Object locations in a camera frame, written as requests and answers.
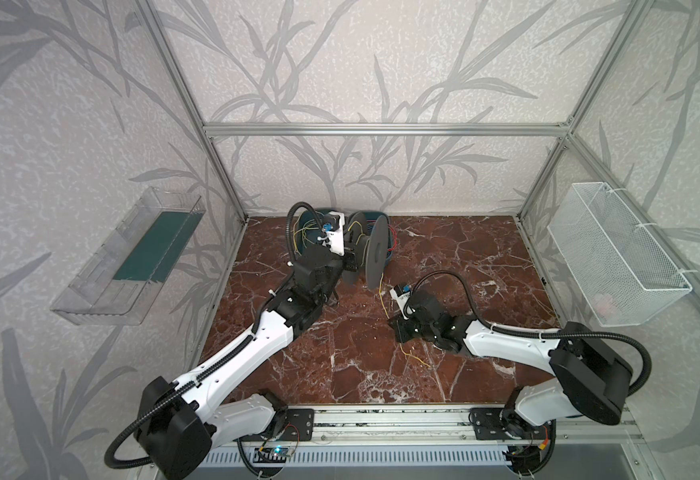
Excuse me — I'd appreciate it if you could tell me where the grey perforated cable spool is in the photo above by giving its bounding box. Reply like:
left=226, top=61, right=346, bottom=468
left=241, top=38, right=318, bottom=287
left=344, top=217, right=388, bottom=291

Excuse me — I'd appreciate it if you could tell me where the teal plastic bin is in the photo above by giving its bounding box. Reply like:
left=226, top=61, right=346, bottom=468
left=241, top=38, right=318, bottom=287
left=291, top=207, right=336, bottom=257
left=348, top=210, right=398, bottom=265

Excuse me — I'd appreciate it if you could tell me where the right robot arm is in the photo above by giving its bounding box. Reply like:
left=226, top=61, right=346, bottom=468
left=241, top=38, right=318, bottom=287
left=389, top=273, right=653, bottom=429

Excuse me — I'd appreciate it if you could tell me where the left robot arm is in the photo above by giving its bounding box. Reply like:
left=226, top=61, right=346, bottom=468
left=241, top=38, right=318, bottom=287
left=104, top=201, right=366, bottom=479

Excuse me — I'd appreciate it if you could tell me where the pink object in basket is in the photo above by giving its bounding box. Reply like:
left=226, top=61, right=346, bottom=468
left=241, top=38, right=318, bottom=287
left=591, top=294, right=621, bottom=322

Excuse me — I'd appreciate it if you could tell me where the small green circuit board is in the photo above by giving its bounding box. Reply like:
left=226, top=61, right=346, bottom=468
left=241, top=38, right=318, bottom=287
left=254, top=445, right=297, bottom=464

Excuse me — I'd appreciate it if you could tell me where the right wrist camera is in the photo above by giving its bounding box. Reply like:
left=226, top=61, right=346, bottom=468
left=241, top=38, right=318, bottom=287
left=390, top=283, right=412, bottom=308

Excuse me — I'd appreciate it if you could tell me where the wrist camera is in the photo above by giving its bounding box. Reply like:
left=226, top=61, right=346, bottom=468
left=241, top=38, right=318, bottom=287
left=390, top=283, right=412, bottom=308
left=318, top=211, right=345, bottom=256

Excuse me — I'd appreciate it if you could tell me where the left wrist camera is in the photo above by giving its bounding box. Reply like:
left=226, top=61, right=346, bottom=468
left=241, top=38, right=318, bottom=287
left=318, top=211, right=345, bottom=256

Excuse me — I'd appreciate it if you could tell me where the yellow cable bundle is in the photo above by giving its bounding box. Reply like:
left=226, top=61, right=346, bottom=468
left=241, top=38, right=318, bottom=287
left=292, top=215, right=333, bottom=250

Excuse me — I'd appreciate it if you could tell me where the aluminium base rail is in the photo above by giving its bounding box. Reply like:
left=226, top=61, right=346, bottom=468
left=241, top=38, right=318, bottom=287
left=212, top=403, right=643, bottom=449

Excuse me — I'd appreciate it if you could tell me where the aluminium frame crossbar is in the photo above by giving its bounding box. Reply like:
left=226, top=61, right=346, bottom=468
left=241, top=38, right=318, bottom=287
left=203, top=123, right=568, bottom=138

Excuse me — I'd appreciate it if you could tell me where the white wire mesh basket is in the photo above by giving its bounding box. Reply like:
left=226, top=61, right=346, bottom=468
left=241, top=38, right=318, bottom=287
left=548, top=182, right=693, bottom=327

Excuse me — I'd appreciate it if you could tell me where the clear plastic wall tray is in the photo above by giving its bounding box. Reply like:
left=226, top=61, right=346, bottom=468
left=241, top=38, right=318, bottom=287
left=51, top=187, right=206, bottom=326

